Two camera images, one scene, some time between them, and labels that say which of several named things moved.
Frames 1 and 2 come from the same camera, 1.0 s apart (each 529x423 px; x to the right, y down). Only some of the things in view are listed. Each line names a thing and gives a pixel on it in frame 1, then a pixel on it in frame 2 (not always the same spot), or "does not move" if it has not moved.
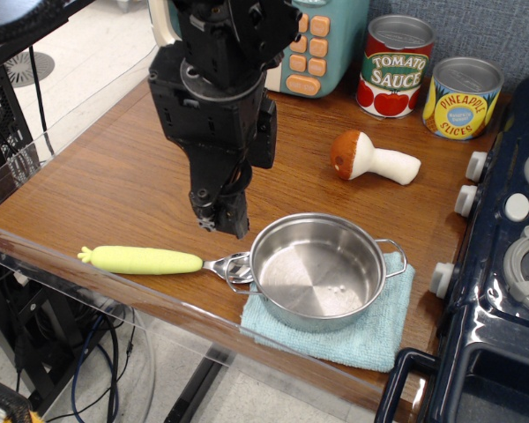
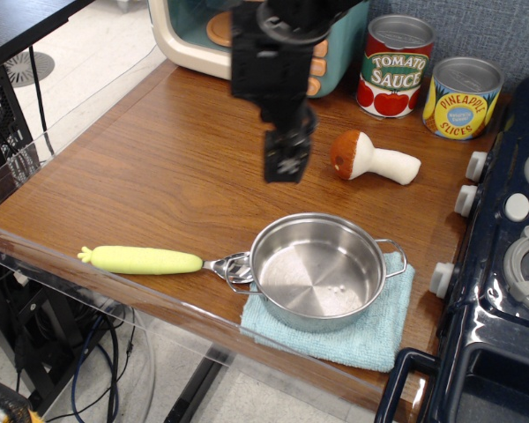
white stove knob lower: [441, 278] does not move
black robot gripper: [223, 138] → [272, 46]
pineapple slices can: [460, 97] does not move
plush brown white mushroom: [353, 155] does not move
